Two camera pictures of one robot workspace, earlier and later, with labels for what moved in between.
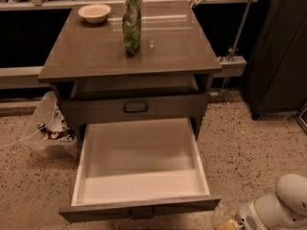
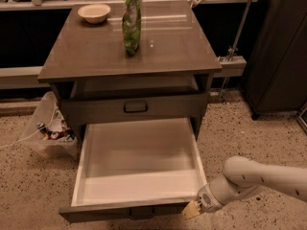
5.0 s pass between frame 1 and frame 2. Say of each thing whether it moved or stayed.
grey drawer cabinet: stayed
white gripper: moved
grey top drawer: stayed
